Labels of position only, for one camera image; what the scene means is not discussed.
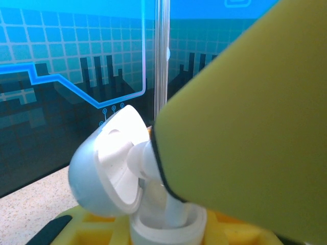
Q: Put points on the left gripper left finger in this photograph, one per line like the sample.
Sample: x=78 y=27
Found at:
x=97 y=232

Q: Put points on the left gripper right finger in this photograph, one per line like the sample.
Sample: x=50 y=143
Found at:
x=230 y=234

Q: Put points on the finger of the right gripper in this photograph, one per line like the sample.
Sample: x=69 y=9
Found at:
x=255 y=114

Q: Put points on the white earbud charging case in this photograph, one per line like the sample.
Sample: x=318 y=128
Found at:
x=87 y=178

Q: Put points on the aluminium frame post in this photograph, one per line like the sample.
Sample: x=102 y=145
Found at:
x=162 y=51

